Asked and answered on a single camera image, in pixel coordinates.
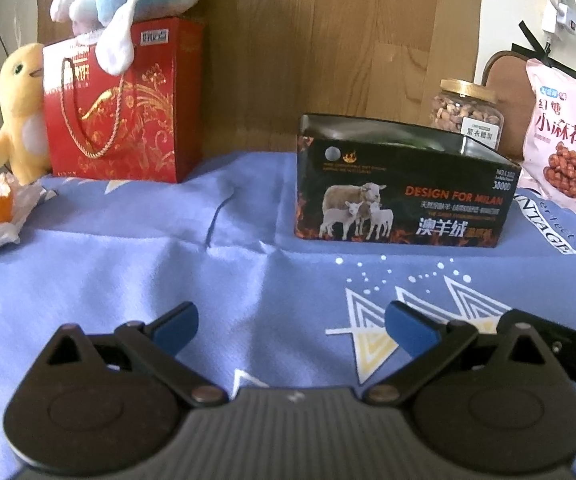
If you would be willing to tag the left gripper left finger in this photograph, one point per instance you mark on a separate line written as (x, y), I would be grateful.
(153, 348)

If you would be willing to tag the red gift bag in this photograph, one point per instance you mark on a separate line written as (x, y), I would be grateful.
(142, 125)

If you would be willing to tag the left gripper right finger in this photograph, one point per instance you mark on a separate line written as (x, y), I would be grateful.
(432, 346)

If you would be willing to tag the brown chair back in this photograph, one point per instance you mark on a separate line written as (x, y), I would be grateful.
(505, 74)

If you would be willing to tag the black sheep-print cardboard box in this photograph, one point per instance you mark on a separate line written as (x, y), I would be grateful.
(370, 180)

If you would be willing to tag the pink twisted snack bag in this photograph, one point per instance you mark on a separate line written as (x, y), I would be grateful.
(549, 146)

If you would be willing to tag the yellow duck plush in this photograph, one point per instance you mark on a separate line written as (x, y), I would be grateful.
(23, 135)

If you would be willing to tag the glass nut jar gold lid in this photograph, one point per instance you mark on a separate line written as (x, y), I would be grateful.
(469, 109)

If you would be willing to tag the blue patterned tablecloth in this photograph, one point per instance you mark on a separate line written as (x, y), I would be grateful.
(275, 310)

